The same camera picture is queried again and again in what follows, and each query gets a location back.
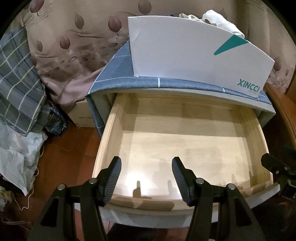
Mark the grey nightstand cabinet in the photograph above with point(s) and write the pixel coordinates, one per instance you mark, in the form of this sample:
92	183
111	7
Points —
185	99

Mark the wooden bed frame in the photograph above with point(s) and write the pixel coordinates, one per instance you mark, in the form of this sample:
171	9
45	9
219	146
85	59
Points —
285	107

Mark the blue checked cloth cover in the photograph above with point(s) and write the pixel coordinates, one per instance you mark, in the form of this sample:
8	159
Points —
117	76

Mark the wooden drawer grey front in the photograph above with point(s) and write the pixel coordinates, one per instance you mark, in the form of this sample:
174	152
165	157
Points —
219	144

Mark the cream cloth in box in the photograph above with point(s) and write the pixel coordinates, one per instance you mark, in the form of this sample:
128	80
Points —
191	17

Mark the white crumpled plastic bag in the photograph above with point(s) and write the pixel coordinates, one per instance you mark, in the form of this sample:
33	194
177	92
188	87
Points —
19	156

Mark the white underwear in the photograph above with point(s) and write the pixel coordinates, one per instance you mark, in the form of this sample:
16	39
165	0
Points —
216	19

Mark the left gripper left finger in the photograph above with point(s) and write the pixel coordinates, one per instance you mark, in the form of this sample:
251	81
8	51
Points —
107	180

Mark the beige leaf pattern curtain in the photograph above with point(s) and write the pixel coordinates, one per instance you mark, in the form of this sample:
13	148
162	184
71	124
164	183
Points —
72	41

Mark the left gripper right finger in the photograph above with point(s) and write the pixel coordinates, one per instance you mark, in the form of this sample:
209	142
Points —
186	182

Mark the grey plaid fabric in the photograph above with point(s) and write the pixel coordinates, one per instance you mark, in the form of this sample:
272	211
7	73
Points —
22	92

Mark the cardboard box on floor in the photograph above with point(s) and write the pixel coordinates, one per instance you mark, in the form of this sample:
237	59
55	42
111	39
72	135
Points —
81	115

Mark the white XINCCI shoe box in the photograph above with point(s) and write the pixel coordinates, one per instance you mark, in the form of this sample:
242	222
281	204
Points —
176	48

